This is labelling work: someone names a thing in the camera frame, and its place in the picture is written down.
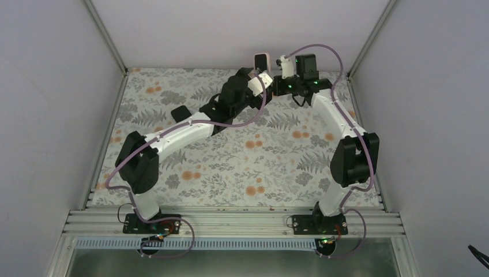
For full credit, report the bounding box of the pink phone case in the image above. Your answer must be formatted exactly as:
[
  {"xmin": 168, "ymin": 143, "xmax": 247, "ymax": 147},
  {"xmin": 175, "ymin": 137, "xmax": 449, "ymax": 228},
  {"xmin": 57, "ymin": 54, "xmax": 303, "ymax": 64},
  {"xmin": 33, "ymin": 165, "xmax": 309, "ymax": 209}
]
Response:
[{"xmin": 254, "ymin": 53, "xmax": 272, "ymax": 75}]

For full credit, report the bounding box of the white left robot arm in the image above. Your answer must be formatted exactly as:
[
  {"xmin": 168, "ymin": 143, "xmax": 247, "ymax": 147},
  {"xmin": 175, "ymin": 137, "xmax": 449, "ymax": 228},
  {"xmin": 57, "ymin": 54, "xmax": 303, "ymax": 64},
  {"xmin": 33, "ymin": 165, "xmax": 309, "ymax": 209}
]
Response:
[{"xmin": 114, "ymin": 68, "xmax": 273, "ymax": 234}]

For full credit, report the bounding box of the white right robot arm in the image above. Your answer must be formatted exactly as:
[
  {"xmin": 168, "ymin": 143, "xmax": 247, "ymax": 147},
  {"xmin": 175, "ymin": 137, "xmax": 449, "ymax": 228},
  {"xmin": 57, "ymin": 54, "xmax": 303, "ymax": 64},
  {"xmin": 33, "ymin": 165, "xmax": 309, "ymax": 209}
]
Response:
[{"xmin": 273, "ymin": 54, "xmax": 379, "ymax": 235}]

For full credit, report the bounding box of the black phone on mat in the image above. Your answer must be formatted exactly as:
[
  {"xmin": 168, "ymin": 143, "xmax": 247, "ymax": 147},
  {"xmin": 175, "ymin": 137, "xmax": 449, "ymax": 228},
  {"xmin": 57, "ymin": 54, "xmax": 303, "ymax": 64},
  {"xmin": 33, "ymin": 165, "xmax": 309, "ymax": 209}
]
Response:
[{"xmin": 171, "ymin": 105, "xmax": 193, "ymax": 122}]

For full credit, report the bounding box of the floral patterned table mat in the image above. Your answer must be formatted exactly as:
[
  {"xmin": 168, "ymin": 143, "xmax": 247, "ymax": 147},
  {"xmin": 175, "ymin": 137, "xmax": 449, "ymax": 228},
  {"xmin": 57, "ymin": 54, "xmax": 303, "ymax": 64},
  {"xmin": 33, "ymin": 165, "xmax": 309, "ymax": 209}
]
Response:
[{"xmin": 91, "ymin": 68, "xmax": 383, "ymax": 209}]

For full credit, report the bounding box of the black object at right edge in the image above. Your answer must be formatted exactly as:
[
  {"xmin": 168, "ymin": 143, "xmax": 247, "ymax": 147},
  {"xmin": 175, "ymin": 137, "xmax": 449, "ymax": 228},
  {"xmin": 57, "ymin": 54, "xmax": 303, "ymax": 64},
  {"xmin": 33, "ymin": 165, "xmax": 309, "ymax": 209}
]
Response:
[{"xmin": 468, "ymin": 245, "xmax": 489, "ymax": 269}]

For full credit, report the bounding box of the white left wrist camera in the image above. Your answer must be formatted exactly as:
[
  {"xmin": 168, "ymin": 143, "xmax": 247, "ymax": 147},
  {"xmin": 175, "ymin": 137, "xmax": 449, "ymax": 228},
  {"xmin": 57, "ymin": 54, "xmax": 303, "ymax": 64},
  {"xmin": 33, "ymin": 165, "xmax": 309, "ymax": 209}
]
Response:
[{"xmin": 247, "ymin": 71, "xmax": 273, "ymax": 96}]

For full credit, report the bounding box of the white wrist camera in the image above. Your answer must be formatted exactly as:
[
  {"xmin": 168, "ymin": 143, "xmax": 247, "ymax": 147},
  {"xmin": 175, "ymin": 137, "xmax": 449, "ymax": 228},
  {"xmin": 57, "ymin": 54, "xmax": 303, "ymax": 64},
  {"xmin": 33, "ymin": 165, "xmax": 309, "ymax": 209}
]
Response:
[
  {"xmin": 276, "ymin": 55, "xmax": 295, "ymax": 80},
  {"xmin": 247, "ymin": 71, "xmax": 273, "ymax": 96}
]

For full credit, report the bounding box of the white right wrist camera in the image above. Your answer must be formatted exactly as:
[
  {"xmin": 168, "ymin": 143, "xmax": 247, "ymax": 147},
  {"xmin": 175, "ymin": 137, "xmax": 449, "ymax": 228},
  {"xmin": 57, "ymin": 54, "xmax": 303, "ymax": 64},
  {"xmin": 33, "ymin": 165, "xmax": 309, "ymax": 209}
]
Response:
[{"xmin": 276, "ymin": 55, "xmax": 295, "ymax": 80}]

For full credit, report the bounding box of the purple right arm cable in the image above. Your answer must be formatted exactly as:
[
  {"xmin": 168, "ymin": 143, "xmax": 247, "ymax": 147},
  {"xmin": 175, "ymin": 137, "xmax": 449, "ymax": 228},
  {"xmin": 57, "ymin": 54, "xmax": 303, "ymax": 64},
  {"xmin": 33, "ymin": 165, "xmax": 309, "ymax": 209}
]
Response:
[{"xmin": 284, "ymin": 43, "xmax": 376, "ymax": 259}]

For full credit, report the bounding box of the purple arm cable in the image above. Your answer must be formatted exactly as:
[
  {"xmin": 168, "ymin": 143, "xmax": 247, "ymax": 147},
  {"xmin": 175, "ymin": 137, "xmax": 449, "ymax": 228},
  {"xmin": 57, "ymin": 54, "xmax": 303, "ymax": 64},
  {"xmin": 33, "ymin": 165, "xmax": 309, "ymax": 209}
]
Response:
[
  {"xmin": 284, "ymin": 43, "xmax": 376, "ymax": 259},
  {"xmin": 105, "ymin": 74, "xmax": 268, "ymax": 258}
]

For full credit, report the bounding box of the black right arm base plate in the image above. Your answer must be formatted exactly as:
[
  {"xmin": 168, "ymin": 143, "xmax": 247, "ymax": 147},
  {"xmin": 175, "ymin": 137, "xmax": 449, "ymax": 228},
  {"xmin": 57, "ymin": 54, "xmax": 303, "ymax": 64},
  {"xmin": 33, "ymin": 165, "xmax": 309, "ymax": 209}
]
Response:
[{"xmin": 292, "ymin": 214, "xmax": 349, "ymax": 235}]

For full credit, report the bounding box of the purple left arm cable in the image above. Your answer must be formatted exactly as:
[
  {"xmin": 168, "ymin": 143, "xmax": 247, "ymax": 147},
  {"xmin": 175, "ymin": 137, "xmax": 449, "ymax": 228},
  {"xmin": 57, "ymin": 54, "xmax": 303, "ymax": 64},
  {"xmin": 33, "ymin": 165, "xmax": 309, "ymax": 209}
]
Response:
[{"xmin": 105, "ymin": 74, "xmax": 268, "ymax": 258}]

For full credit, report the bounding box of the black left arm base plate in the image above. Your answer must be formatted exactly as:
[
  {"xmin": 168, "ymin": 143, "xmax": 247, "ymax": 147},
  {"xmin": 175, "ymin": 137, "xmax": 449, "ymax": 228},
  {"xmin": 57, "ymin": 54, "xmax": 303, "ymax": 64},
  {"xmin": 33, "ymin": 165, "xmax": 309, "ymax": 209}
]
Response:
[{"xmin": 122, "ymin": 212, "xmax": 180, "ymax": 235}]

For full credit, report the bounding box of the perforated cable duct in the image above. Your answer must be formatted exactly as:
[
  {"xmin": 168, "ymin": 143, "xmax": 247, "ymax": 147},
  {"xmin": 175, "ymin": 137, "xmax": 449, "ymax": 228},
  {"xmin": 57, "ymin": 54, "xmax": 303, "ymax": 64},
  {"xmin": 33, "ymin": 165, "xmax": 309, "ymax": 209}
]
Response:
[{"xmin": 76, "ymin": 237, "xmax": 326, "ymax": 251}]

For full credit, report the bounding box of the aluminium mounting rail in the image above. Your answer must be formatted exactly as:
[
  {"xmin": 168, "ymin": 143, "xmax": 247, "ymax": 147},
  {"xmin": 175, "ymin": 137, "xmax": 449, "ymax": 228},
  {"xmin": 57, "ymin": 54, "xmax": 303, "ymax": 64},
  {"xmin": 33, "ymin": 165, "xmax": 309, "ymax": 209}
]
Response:
[{"xmin": 62, "ymin": 210, "xmax": 405, "ymax": 238}]

